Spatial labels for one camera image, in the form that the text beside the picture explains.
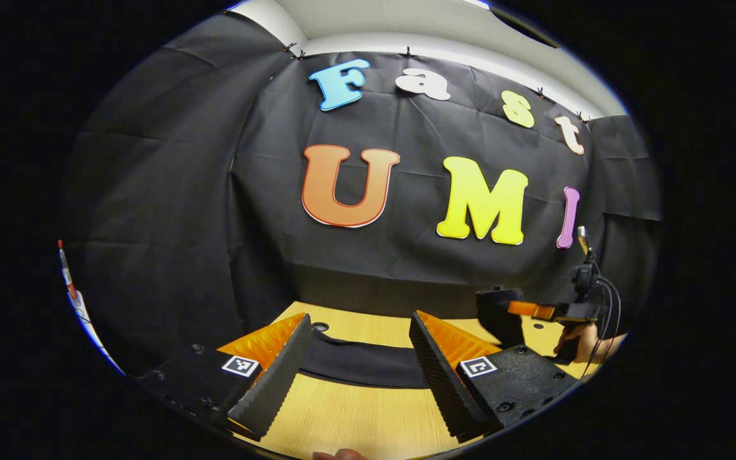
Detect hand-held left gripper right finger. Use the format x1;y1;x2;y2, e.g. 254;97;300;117
408;310;579;445

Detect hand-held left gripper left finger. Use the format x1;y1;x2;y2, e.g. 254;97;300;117
132;312;314;443

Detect black jeans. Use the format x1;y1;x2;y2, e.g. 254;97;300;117
301;286;576;389

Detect black backdrop cloth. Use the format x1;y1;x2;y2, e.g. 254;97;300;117
61;13;663;378

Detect red and white pole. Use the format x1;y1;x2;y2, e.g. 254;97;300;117
57;240;127;374

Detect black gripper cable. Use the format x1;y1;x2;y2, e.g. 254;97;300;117
582;275;623;379

